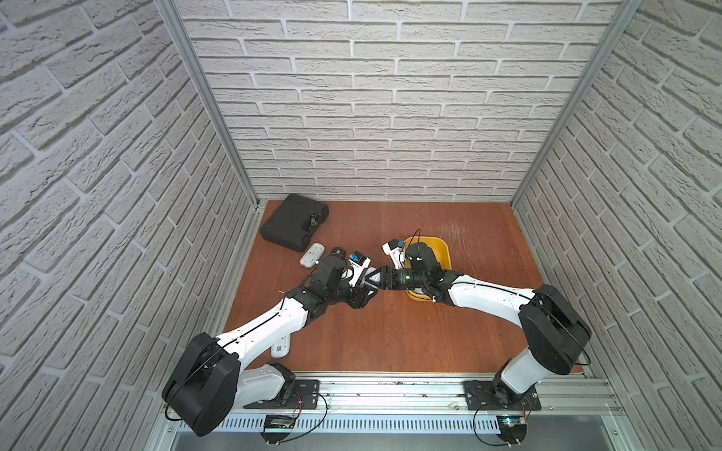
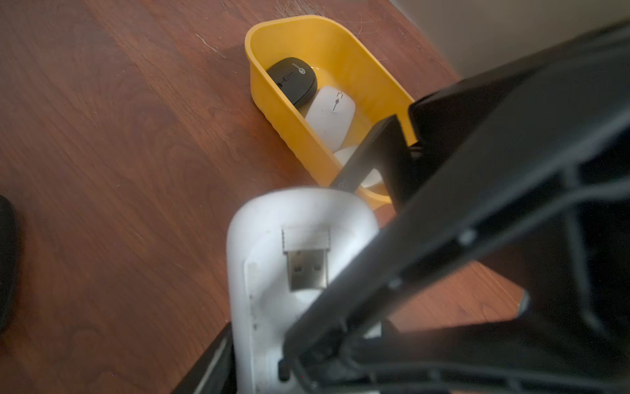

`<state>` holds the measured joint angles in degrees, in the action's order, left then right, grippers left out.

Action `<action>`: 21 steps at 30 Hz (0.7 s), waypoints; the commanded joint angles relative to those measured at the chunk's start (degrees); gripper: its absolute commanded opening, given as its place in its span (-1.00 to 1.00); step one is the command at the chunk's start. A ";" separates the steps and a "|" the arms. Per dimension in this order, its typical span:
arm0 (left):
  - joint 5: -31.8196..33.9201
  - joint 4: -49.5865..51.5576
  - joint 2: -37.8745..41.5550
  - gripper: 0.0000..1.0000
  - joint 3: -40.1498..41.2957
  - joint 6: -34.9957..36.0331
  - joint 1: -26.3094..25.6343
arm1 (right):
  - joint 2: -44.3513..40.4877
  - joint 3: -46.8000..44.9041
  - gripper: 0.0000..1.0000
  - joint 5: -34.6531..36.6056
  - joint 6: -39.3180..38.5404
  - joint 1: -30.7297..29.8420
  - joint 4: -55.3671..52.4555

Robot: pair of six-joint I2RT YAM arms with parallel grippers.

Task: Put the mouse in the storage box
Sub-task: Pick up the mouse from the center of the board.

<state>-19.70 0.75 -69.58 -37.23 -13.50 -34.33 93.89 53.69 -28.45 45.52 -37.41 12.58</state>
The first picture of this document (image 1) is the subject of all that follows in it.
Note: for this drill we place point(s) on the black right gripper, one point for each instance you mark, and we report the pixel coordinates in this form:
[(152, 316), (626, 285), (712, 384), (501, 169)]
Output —
[(384, 271)]

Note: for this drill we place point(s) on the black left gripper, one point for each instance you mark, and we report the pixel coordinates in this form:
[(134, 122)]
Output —
[(358, 290)]

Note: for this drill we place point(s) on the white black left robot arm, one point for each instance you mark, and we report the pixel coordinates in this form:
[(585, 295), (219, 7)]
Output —
[(212, 375)]

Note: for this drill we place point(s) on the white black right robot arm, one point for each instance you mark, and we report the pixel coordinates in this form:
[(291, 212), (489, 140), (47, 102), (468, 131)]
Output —
[(556, 335)]

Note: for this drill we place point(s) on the yellow plastic storage box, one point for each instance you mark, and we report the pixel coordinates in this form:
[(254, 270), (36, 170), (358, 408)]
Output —
[(442, 255)]

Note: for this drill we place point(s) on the white mouse near case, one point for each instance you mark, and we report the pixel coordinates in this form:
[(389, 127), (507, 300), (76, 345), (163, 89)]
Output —
[(312, 256)]

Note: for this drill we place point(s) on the white mouse front left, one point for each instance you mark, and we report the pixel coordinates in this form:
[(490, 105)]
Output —
[(281, 348)]

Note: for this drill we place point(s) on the black carrying case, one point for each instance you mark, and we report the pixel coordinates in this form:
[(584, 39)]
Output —
[(293, 224)]

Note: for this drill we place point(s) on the left controller board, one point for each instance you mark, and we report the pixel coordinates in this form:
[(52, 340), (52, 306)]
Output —
[(277, 428)]

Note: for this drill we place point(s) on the controller board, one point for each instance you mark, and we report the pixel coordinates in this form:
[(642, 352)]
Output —
[(277, 428), (512, 429)]

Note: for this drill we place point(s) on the right controller board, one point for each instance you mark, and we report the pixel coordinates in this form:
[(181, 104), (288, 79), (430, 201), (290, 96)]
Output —
[(512, 429)]

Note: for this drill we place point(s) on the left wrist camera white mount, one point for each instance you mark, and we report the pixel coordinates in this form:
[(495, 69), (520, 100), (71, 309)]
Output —
[(359, 263)]

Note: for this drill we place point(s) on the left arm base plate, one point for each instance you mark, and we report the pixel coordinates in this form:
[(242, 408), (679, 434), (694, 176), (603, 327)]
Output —
[(304, 393)]

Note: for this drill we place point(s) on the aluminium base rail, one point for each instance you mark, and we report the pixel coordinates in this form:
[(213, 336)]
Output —
[(416, 403)]

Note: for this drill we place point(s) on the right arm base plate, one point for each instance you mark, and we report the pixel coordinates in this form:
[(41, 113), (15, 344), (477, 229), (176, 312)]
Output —
[(491, 396)]

